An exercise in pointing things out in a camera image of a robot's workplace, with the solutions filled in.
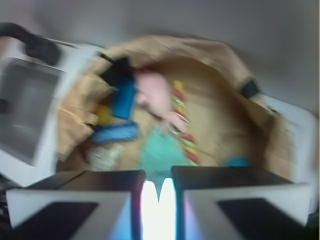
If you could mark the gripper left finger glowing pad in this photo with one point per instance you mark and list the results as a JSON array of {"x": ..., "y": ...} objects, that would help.
[{"x": 112, "y": 205}]

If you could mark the teal knitted cloth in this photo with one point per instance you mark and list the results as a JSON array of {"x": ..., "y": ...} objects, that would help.
[{"x": 159, "y": 153}]

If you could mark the grey plastic sink basin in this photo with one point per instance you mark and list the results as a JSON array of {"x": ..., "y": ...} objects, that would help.
[{"x": 26, "y": 93}]

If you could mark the yellow round toy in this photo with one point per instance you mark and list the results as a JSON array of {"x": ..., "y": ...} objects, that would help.
[{"x": 103, "y": 113}]

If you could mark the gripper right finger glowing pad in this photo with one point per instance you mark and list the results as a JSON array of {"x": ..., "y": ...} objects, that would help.
[{"x": 238, "y": 203}]

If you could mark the black faucet pipe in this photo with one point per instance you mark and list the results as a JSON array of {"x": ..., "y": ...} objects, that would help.
[{"x": 35, "y": 46}]

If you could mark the brown paper bag tray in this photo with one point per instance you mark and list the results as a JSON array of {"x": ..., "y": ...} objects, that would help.
[{"x": 228, "y": 115}]

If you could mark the pink plush bunny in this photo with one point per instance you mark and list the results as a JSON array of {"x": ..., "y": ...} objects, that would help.
[{"x": 153, "y": 93}]

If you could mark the teal felt ball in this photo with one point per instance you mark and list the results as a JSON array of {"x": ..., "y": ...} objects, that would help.
[{"x": 237, "y": 161}]

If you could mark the multicolour twisted rope toy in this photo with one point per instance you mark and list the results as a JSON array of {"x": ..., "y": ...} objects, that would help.
[{"x": 187, "y": 140}]

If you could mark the blue sponge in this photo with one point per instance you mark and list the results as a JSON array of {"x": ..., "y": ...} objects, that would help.
[{"x": 121, "y": 131}]

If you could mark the white plastic bin lid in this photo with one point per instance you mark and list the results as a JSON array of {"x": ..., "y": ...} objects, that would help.
[{"x": 303, "y": 130}]

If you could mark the blue plastic block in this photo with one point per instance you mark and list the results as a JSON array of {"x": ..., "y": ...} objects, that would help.
[{"x": 123, "y": 98}]

